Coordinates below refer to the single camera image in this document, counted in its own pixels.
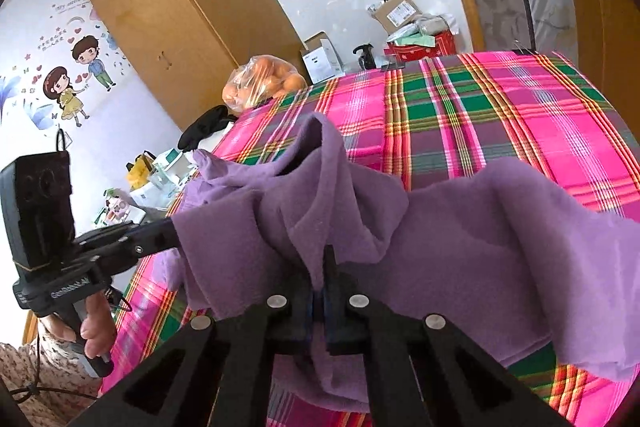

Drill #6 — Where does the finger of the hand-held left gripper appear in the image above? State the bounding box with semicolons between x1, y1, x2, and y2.
74;217;177;251
94;219;183;279

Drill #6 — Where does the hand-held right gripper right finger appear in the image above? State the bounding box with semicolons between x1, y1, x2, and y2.
322;244;571;427

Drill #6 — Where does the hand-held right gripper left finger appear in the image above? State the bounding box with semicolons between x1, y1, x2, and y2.
67;274;314;427

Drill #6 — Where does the purple fleece garment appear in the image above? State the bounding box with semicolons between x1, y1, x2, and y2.
160;112;640;414

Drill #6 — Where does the person's left forearm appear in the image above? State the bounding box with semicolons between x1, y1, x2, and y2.
0;332;101;427

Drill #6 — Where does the person's left hand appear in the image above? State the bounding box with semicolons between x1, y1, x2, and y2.
49;293;120;359

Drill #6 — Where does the white storage box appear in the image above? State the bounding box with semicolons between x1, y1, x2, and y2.
129;184;176;210

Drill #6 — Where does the yellow paper bag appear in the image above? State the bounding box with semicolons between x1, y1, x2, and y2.
126;151;157;190

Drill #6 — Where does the green white medicine box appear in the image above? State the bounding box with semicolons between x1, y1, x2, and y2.
150;148;197;188

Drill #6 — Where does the black cloth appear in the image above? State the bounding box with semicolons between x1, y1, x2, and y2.
178;104;238;152

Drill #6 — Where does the bag of oranges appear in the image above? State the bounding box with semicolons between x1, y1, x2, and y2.
222;54;307;115

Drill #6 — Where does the wooden wardrobe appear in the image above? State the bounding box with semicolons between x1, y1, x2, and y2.
85;0;307;142

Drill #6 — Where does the pink green plaid bed sheet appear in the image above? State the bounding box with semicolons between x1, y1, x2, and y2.
100;51;640;427

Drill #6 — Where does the white cardboard box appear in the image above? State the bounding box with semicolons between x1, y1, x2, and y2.
300;32;346;85

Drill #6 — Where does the small black object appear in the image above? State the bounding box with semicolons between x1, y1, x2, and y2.
352;43;377;70

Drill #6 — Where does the red box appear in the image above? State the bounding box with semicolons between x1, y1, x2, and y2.
387;32;458;60

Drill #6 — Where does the brown cardboard box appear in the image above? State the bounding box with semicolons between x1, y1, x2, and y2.
367;0;426;35

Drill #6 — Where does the wooden door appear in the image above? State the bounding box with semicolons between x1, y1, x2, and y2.
545;0;640;128

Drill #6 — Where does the cartoon wall sticker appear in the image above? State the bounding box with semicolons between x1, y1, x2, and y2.
0;0;133;130

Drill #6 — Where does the black cable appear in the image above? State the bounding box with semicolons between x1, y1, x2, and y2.
0;342;97;404

